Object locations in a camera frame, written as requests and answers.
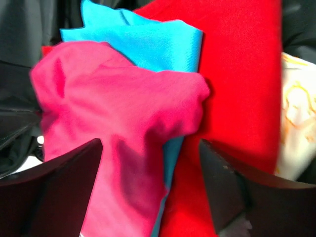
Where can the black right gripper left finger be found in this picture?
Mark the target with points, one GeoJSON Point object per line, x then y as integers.
{"type": "Point", "coordinates": [50, 199]}

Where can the teal shirt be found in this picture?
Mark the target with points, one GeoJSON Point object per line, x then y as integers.
{"type": "Point", "coordinates": [148, 44]}

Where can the red polo shirt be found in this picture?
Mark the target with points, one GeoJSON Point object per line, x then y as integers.
{"type": "Point", "coordinates": [240, 62]}

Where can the orange patterned white pouch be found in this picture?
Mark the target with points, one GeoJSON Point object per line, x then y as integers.
{"type": "Point", "coordinates": [298, 117]}

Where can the black hard-shell suitcase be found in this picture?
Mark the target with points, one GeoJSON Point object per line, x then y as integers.
{"type": "Point", "coordinates": [29, 28]}

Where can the magenta garment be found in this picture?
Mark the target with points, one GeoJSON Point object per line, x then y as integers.
{"type": "Point", "coordinates": [89, 90]}

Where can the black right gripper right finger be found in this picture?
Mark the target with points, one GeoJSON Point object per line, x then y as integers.
{"type": "Point", "coordinates": [247, 202]}

